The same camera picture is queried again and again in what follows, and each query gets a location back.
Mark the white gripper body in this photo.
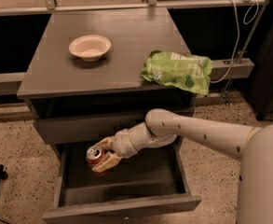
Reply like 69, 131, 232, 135
112, 129, 138, 159

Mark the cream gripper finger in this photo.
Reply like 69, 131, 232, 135
95, 136, 113, 150
91, 151, 120, 173

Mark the red coke can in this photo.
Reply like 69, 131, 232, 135
86, 146, 105, 168

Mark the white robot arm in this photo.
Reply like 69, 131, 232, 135
86, 109, 273, 224

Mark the open grey middle drawer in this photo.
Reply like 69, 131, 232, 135
42, 138, 201, 224

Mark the closed grey top drawer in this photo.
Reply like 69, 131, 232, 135
36, 105, 196, 146

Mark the grey wooden drawer cabinet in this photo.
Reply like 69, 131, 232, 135
16, 7, 202, 224

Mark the white paper bowl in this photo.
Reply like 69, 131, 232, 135
69, 35, 112, 62

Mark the green chip bag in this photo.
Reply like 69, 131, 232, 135
141, 50, 212, 95

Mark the dark cabinet at right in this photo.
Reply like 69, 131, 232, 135
247, 0, 273, 121

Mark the grey metal rail frame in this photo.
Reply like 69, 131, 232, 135
0, 0, 273, 98

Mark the white cable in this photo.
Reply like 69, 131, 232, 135
209, 0, 260, 85

